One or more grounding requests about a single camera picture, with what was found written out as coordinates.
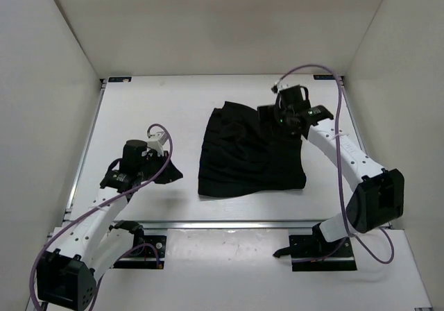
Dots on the left blue corner label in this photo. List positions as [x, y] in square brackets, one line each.
[119, 79]

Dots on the right wrist camera connector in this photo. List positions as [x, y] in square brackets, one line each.
[279, 85]

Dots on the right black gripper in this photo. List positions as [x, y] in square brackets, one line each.
[269, 114]

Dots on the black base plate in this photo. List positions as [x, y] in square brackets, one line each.
[150, 254]
[308, 256]

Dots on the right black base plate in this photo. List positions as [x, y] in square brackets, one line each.
[308, 256]

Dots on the blue corner label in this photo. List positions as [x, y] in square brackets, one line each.
[119, 79]
[323, 77]

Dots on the black pleated skirt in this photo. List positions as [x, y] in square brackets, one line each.
[237, 158]

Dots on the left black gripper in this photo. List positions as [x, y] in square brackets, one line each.
[171, 172]

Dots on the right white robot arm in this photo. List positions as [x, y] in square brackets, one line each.
[377, 193]

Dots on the right blue corner label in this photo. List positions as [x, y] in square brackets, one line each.
[323, 77]

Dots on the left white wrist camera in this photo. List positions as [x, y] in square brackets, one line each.
[156, 142]

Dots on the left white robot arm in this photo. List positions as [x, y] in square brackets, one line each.
[71, 266]

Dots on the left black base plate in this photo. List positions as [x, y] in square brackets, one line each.
[150, 254]

